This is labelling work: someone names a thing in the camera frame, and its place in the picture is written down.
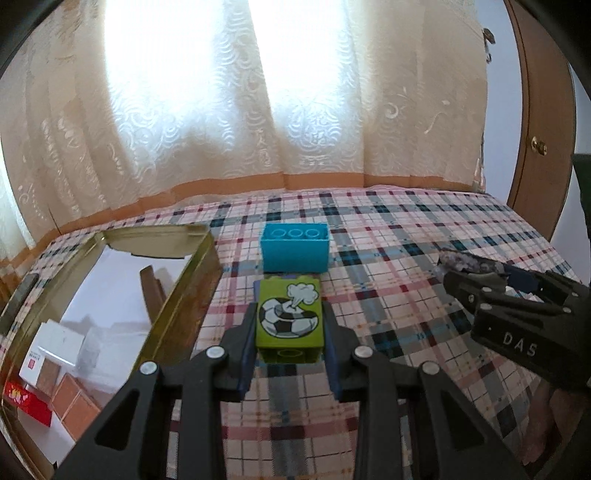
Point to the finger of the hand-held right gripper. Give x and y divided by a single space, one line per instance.
545 284
475 288

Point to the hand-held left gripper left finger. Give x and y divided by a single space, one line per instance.
247 369

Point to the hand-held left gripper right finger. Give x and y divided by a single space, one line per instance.
333 364

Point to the green soccer print building block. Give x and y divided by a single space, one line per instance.
286 314

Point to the gold metal tin box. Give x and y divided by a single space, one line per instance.
184 295

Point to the brown comb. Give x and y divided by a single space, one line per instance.
152 288

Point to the copper coloured box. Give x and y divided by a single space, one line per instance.
74 406

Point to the person's right hand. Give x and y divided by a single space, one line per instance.
554 420

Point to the plaid bed sheet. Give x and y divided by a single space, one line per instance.
392 240

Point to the blue building block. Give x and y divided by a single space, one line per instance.
295 256

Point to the brass door knob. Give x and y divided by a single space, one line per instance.
539 146

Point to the white paper liner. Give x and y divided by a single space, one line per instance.
115 286

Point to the brown wooden door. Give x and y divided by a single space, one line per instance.
531 92

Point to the small white cardboard box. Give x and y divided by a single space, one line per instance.
51 341

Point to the cream lace curtain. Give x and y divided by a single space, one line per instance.
184 138

